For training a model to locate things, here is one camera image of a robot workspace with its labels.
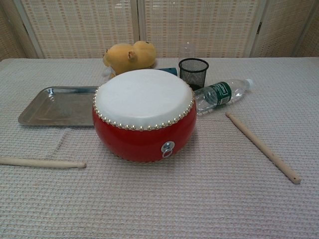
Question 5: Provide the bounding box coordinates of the red drum with white skin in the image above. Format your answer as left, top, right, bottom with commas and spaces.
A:
92, 69, 197, 164

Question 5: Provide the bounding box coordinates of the yellow plush animal toy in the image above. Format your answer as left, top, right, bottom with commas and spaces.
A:
102, 40, 157, 78

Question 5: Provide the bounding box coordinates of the white woven tablecloth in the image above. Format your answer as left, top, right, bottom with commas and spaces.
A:
0, 57, 319, 239

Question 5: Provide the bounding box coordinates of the clear plastic water bottle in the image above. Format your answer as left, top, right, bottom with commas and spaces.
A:
193, 78, 254, 116

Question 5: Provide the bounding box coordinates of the woven folding screen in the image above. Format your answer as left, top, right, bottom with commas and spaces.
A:
0, 0, 319, 60

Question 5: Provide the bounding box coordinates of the black mesh pen cup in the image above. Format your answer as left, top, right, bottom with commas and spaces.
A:
178, 58, 209, 91

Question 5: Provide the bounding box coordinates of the silver metal tray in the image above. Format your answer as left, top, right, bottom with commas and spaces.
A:
17, 86, 98, 128

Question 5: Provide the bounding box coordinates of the wooden drumstick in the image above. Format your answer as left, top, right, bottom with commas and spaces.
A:
225, 111, 302, 185
0, 156, 87, 169

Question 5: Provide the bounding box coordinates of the teal cylinder block with holes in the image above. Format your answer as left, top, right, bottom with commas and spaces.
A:
154, 67, 179, 77

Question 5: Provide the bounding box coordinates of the clear glass cup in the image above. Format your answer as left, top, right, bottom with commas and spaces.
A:
183, 42, 197, 60

